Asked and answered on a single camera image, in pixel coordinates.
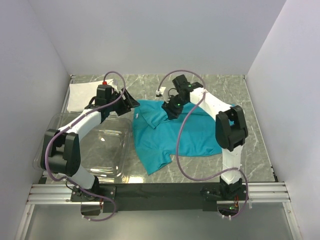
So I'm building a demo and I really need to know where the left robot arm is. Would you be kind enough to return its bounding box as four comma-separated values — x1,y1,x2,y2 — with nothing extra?
40,84,140,201

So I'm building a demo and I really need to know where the teal t shirt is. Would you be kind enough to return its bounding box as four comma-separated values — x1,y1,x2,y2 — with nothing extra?
132,99,222,175

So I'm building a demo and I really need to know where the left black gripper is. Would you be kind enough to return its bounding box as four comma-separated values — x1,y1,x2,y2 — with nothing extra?
107,87,140,116

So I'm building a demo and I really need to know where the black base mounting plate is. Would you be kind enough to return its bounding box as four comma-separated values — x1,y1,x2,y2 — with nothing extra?
69,182,250,215

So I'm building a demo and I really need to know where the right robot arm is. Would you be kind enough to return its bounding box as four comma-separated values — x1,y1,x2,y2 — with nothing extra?
155,74,248,200

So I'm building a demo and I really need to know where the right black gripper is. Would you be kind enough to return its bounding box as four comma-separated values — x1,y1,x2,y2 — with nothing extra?
161,94,188,121

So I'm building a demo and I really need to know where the folded white t shirt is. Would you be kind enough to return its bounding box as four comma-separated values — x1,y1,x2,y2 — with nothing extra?
67,80,103,113

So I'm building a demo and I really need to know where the clear plastic bin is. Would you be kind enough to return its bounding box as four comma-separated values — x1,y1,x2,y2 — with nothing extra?
32,112,133,180

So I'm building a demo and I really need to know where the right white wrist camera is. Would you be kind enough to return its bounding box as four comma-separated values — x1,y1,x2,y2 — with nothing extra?
155,86,170,103

